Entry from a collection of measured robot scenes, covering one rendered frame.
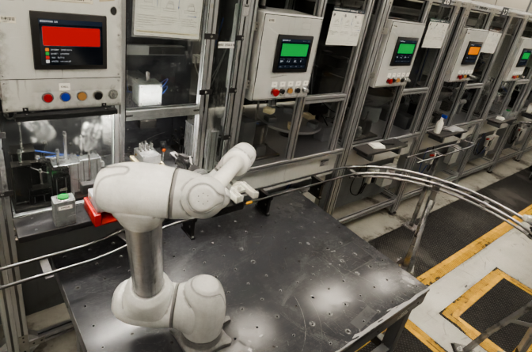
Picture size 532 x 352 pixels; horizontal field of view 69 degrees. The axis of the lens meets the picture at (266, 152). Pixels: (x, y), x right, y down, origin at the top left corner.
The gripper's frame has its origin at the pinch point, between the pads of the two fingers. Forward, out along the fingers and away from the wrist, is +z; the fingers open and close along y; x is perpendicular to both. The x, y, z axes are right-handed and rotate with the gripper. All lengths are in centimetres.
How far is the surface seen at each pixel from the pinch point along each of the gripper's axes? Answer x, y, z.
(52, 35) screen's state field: 46, 51, 10
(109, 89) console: 25.5, 29.1, 12.1
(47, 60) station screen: 48, 42, 10
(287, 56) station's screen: -67, 44, 10
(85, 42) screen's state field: 35, 49, 10
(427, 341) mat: -140, -114, -91
